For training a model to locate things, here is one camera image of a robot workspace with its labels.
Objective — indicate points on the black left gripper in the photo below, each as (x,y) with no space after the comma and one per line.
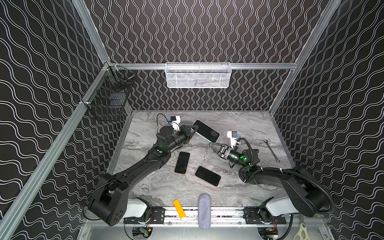
(184,132)

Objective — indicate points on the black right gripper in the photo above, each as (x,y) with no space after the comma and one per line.
(224,150)

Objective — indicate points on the black phone taken from case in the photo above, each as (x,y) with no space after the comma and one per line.
(207,132)

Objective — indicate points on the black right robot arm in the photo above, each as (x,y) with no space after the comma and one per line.
(305,194)

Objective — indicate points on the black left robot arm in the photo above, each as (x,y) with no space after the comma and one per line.
(109,201)

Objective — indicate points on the black phone tilted centre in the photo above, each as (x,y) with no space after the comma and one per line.
(208,176)

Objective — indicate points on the black phone upright centre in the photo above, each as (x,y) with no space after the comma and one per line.
(182,163)

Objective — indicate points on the silver combination wrench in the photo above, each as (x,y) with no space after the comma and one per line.
(272,152)

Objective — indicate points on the grey fabric pouch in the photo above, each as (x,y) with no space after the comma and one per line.
(204,212)

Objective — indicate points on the yellow flat block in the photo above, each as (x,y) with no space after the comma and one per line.
(179,209)

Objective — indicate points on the aluminium back horizontal bar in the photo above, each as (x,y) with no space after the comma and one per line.
(233,66)

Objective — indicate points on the aluminium horizontal bar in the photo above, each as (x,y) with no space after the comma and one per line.
(20,206)
(233,66)

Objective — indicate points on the aluminium left horizontal bar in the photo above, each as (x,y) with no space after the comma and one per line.
(20,206)

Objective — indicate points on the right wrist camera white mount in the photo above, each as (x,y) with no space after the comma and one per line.
(233,136)

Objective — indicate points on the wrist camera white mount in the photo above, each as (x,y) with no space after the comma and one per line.
(233,136)
(174,121)

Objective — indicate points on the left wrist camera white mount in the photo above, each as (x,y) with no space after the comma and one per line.
(174,121)

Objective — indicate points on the white wire mesh basket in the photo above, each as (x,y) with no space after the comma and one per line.
(212,78)

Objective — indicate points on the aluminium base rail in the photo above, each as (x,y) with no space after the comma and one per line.
(220,217)

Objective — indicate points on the black wire basket left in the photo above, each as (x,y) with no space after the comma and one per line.
(108,103)

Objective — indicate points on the white scissors handle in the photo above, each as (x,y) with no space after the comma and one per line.
(302,233)

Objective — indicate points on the aluminium corner frame post left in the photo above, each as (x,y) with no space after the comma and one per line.
(91,29)

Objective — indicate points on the aluminium corner frame post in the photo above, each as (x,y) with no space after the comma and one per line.
(91,29)
(316,33)

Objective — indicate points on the aluminium corner frame post right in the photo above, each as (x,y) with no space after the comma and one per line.
(316,33)

